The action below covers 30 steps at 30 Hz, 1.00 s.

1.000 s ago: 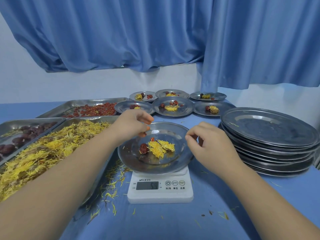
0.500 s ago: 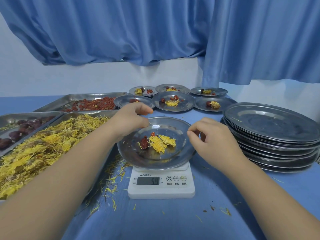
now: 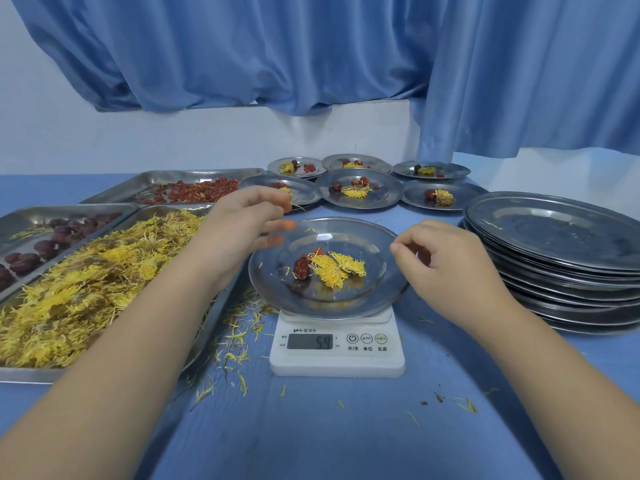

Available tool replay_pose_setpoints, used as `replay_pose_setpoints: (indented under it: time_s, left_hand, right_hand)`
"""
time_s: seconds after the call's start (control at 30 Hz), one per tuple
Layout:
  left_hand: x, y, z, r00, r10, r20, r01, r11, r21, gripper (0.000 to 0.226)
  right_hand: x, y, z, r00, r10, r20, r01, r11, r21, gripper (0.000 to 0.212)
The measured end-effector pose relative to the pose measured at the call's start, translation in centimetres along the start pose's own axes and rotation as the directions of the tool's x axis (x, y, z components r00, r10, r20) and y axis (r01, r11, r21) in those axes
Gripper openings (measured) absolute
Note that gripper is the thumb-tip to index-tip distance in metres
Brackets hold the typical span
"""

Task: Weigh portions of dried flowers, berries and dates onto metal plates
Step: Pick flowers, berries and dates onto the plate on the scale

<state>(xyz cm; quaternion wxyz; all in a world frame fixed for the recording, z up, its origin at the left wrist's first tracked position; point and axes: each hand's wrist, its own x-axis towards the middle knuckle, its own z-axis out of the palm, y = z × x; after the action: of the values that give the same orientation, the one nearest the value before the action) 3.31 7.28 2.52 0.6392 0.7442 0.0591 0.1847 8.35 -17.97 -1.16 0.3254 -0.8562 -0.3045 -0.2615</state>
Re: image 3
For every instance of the person's right hand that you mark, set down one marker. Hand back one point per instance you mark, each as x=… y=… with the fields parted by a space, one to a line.
x=450 y=274

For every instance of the person's left hand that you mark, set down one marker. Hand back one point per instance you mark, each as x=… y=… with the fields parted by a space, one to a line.
x=235 y=234

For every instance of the round steel plate red label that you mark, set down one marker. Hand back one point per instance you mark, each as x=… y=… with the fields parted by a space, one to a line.
x=272 y=169

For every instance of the stack of steel plates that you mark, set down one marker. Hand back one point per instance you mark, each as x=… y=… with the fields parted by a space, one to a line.
x=560 y=254

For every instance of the white digital kitchen scale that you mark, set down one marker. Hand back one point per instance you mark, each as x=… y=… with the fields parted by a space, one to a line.
x=335 y=362

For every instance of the pile of yellow chrysanthemums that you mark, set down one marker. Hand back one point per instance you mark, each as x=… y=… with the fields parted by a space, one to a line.
x=75 y=299

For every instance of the person's right forearm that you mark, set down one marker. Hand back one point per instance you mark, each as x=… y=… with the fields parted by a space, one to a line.
x=550 y=394

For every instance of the person's left forearm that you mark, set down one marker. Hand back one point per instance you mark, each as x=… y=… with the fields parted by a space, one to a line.
x=110 y=374

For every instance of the rectangular steel tray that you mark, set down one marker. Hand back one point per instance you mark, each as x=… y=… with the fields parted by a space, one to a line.
x=30 y=212
x=25 y=375
x=125 y=179

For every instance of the wide blue curtain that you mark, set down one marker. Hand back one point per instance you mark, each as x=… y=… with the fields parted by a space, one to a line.
x=250 y=44

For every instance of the blue tablecloth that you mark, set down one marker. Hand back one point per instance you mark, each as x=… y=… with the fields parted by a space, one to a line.
x=325 y=434

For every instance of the narrow blue curtain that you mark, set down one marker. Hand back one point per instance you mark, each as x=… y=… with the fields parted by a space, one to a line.
x=540 y=74

